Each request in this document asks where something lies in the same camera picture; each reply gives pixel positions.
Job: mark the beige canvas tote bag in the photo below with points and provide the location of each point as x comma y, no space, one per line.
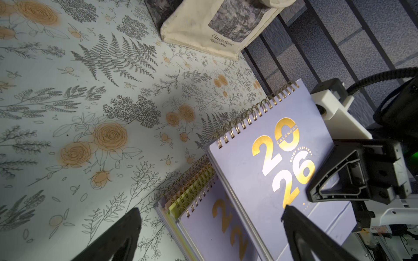
218,27

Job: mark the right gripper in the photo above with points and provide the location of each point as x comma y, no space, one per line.
381,170

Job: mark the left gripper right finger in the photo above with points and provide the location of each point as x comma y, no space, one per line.
308,242

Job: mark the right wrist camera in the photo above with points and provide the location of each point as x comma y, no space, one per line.
333,102

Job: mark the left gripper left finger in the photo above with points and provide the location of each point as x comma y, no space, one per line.
118,243

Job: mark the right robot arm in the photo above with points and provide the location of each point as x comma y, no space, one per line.
390,242

